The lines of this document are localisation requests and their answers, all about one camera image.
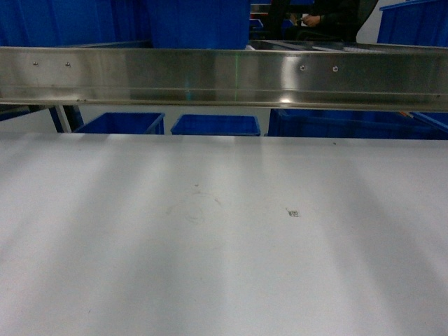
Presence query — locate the blue bin upper left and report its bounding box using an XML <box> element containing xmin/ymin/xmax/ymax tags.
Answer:
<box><xmin>1</xmin><ymin>0</ymin><xmax>151</xmax><ymax>47</ymax></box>

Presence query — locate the blue bin lower left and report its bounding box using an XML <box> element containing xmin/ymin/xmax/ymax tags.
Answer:
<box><xmin>74</xmin><ymin>112</ymin><xmax>165</xmax><ymax>135</ymax></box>

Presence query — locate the small printed marker sticker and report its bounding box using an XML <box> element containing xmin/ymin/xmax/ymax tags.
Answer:
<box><xmin>286</xmin><ymin>208</ymin><xmax>300</xmax><ymax>218</ymax></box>

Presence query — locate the blue bin upper right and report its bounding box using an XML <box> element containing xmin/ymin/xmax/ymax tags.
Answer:
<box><xmin>377</xmin><ymin>1</ymin><xmax>447</xmax><ymax>47</ymax></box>

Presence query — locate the blue bin lower right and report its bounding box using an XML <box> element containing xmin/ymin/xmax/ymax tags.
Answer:
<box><xmin>267</xmin><ymin>108</ymin><xmax>447</xmax><ymax>140</ymax></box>

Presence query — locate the person in dark clothes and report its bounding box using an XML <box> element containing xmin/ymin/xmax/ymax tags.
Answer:
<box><xmin>266</xmin><ymin>0</ymin><xmax>377</xmax><ymax>43</ymax></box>

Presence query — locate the blue bin lower centre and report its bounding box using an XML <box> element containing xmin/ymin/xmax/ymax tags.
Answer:
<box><xmin>171</xmin><ymin>114</ymin><xmax>261</xmax><ymax>137</ymax></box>

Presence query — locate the large blue bin upper centre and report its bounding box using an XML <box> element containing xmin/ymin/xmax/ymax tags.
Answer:
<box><xmin>147</xmin><ymin>0</ymin><xmax>251</xmax><ymax>50</ymax></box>

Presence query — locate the stainless steel shelf rail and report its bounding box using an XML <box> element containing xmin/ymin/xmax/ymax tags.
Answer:
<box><xmin>1</xmin><ymin>43</ymin><xmax>447</xmax><ymax>112</ymax></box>

